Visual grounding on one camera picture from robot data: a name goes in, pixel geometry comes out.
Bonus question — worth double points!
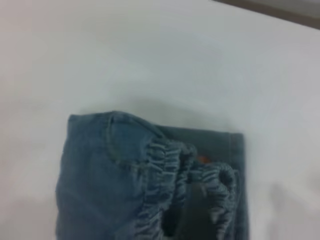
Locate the blue denim shorts with print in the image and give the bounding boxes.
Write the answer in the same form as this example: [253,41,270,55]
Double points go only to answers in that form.
[55,111,252,240]

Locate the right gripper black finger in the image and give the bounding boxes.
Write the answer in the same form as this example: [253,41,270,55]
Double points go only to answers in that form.
[172,184,212,240]

